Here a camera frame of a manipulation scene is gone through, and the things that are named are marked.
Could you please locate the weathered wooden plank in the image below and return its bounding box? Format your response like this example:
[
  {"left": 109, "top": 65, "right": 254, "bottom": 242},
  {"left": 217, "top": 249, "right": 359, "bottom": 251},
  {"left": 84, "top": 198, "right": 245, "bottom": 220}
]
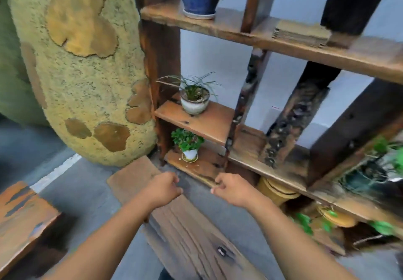
[{"left": 107, "top": 155, "right": 268, "bottom": 280}]

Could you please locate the person's right forearm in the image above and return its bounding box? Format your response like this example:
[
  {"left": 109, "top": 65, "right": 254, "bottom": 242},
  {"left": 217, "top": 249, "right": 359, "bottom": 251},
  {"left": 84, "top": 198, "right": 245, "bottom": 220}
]
[{"left": 247, "top": 195, "right": 359, "bottom": 280}]

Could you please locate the dark plant pot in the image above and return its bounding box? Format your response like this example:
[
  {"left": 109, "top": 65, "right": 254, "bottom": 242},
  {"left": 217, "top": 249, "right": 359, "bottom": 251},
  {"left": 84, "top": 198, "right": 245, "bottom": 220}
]
[{"left": 338, "top": 160, "right": 391, "bottom": 196}]

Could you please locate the green trailing plant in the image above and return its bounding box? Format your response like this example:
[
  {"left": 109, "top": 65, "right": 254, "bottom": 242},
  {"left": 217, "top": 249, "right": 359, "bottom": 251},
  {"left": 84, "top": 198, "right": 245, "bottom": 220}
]
[{"left": 365, "top": 135, "right": 403, "bottom": 177}]

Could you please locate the weathered wooden bench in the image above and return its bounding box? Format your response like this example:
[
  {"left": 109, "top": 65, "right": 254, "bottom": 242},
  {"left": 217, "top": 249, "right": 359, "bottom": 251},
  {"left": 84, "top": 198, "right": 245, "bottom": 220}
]
[{"left": 0, "top": 181, "right": 62, "bottom": 278}]

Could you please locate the small white plant pot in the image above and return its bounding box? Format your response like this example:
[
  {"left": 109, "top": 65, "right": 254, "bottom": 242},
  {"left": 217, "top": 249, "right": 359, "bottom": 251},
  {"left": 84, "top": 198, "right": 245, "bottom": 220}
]
[{"left": 182, "top": 148, "right": 199, "bottom": 163}]

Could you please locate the grey-white ceramic plant pot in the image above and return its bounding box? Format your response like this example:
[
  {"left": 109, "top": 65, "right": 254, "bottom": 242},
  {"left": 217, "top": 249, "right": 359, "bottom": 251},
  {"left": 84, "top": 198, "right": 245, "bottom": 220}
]
[{"left": 180, "top": 87, "right": 211, "bottom": 115}]

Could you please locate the corrugated cardboard piece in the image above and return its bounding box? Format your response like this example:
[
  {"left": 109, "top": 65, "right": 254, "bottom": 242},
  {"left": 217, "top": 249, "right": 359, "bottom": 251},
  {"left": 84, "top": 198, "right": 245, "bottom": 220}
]
[{"left": 272, "top": 20, "right": 333, "bottom": 48}]

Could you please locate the small green leafy plant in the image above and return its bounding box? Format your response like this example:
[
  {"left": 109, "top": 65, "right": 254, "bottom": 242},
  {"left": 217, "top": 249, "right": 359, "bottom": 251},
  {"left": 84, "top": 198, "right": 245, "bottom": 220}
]
[{"left": 171, "top": 128, "right": 205, "bottom": 152}]

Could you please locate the yellow textured pillar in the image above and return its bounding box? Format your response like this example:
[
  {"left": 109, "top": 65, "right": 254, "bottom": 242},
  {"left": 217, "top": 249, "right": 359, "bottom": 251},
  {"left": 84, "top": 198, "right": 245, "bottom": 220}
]
[{"left": 0, "top": 0, "right": 158, "bottom": 167}]

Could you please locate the person's left forearm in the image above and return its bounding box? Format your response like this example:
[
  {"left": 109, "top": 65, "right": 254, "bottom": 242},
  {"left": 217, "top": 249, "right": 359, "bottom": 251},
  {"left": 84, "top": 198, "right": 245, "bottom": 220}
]
[{"left": 41, "top": 196, "right": 164, "bottom": 280}]

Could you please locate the thin grass-like plant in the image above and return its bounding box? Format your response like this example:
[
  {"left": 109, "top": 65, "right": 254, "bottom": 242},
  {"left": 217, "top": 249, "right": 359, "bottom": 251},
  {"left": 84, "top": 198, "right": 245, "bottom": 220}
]
[{"left": 156, "top": 72, "right": 223, "bottom": 102}]

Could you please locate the rustic wooden shelf unit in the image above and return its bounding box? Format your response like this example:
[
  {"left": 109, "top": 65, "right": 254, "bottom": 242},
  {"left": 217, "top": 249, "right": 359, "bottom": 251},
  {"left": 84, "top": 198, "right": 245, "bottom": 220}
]
[{"left": 132, "top": 0, "right": 403, "bottom": 258}]

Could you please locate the yellow clay pot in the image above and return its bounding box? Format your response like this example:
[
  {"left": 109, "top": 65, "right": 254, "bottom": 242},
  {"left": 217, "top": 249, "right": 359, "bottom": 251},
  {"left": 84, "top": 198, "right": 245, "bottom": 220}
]
[
  {"left": 256, "top": 177, "right": 301, "bottom": 207},
  {"left": 316, "top": 206, "right": 358, "bottom": 229}
]

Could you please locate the person's left hand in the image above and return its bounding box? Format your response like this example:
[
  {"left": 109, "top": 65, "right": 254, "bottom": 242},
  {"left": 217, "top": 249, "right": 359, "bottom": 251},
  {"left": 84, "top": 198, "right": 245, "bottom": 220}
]
[{"left": 143, "top": 172, "right": 184, "bottom": 210}]

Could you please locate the white saucer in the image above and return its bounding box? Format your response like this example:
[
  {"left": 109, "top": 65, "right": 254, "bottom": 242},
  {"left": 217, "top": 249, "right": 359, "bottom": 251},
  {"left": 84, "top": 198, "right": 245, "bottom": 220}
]
[{"left": 183, "top": 9, "right": 217, "bottom": 20}]

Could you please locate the person's right hand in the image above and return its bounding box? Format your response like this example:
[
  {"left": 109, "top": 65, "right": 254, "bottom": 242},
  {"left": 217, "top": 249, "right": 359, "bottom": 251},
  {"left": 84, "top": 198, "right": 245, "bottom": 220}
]
[{"left": 210, "top": 173, "right": 262, "bottom": 209}]

